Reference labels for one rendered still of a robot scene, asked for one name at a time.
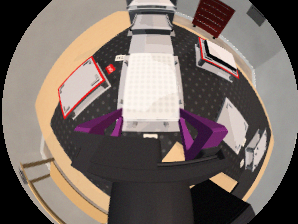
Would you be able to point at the grey rectangular frame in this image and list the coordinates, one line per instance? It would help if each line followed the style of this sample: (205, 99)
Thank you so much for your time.
(236, 125)

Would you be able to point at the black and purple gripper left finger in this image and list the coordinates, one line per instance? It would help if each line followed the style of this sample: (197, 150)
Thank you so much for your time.
(98, 125)

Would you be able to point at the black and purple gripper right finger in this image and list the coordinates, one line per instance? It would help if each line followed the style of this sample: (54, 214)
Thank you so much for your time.
(210, 133)

